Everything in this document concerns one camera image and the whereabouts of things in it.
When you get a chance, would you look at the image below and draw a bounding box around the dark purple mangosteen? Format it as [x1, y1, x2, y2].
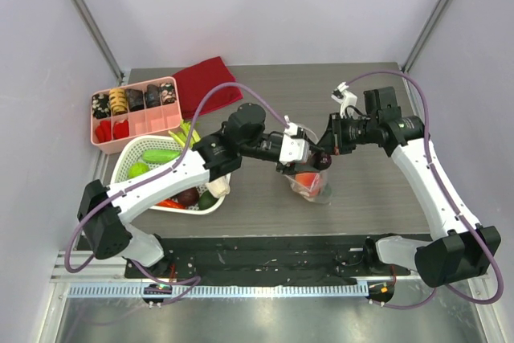
[175, 187, 200, 207]

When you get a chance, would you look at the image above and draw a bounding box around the pink divided tray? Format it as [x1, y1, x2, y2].
[90, 76, 182, 154]

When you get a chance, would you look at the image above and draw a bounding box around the dark brown sushi roll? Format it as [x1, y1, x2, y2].
[124, 88, 145, 112]

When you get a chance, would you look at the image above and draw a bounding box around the red sushi piece right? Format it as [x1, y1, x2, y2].
[112, 120, 129, 140]

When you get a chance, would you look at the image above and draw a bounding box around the orange carrot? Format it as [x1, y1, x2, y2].
[157, 199, 186, 210]

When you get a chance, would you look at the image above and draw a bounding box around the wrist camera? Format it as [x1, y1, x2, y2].
[279, 122, 309, 165]
[331, 82, 357, 118]

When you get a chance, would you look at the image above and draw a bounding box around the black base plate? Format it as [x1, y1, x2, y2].
[146, 235, 410, 287]

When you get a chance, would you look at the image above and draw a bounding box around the red folded cloth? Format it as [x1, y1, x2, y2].
[173, 56, 243, 120]

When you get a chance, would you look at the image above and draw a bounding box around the light green cucumber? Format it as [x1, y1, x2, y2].
[141, 149, 182, 164]

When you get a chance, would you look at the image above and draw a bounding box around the clear zip top bag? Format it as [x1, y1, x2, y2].
[287, 128, 333, 206]

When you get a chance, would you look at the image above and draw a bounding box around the dark blue sushi roll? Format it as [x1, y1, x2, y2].
[145, 84, 161, 108]

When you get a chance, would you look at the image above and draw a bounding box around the pink flower sushi roll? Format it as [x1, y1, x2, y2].
[159, 83, 177, 105]

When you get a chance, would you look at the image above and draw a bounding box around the green leek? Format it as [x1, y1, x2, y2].
[168, 120, 230, 198]

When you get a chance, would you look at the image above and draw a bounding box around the purple eggplant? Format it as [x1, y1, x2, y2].
[312, 153, 332, 171]

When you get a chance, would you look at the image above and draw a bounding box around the green round fruit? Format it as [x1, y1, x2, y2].
[127, 162, 150, 179]

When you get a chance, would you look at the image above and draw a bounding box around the peach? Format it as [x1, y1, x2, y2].
[295, 172, 322, 195]

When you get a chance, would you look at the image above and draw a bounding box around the white slotted cable duct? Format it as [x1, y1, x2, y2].
[67, 282, 369, 299]

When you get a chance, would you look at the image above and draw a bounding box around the yellow striped sushi roll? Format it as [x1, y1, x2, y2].
[108, 88, 129, 116]

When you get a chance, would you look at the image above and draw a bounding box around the green avocado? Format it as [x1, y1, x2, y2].
[198, 190, 218, 210]

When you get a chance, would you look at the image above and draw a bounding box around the red sushi piece left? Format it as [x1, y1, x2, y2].
[94, 120, 112, 144]

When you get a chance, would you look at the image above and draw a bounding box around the red sushi piece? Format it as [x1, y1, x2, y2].
[112, 120, 129, 140]
[94, 120, 112, 144]

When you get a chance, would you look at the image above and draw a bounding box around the white plastic basket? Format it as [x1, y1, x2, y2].
[110, 135, 233, 215]

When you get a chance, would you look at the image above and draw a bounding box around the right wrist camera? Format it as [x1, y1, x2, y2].
[331, 82, 357, 118]

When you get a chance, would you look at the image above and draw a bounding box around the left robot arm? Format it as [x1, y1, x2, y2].
[77, 104, 321, 278]

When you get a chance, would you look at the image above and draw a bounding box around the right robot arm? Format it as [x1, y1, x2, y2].
[317, 83, 501, 288]

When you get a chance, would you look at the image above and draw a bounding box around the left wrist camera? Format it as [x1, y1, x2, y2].
[279, 122, 309, 165]

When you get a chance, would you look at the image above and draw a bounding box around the black dotted sushi roll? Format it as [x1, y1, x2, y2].
[91, 93, 111, 120]

